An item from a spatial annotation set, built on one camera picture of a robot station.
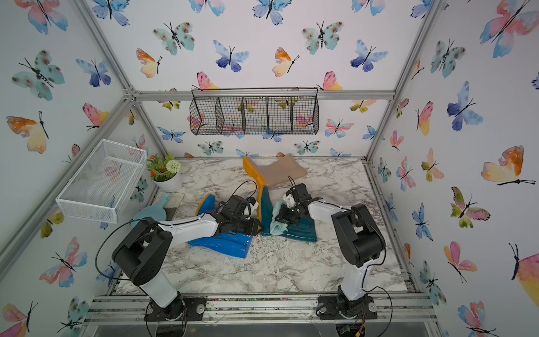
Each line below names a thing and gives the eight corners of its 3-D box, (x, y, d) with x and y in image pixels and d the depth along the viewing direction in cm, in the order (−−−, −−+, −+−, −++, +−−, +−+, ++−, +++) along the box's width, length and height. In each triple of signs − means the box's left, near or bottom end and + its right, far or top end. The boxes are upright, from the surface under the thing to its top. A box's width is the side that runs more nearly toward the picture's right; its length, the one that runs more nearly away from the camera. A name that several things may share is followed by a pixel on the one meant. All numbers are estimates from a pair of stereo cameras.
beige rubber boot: (261, 189, 110) (260, 185, 107) (251, 162, 122) (250, 159, 119) (306, 176, 115) (306, 172, 113) (292, 152, 127) (292, 148, 125)
